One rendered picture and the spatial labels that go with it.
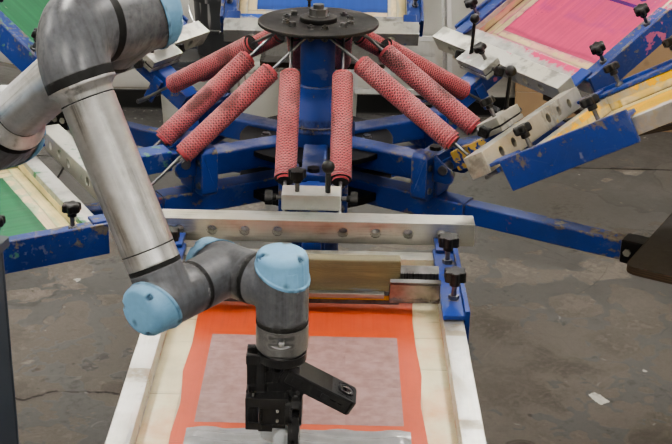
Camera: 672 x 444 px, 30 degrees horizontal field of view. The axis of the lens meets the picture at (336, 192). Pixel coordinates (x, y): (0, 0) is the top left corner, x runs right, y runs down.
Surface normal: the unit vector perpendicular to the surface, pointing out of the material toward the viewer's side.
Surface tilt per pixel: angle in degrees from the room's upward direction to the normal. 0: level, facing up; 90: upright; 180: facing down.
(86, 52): 63
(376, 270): 90
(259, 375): 90
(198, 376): 0
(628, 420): 0
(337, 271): 90
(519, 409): 0
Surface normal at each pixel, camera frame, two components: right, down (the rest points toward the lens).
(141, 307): -0.60, 0.29
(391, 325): 0.02, -0.93
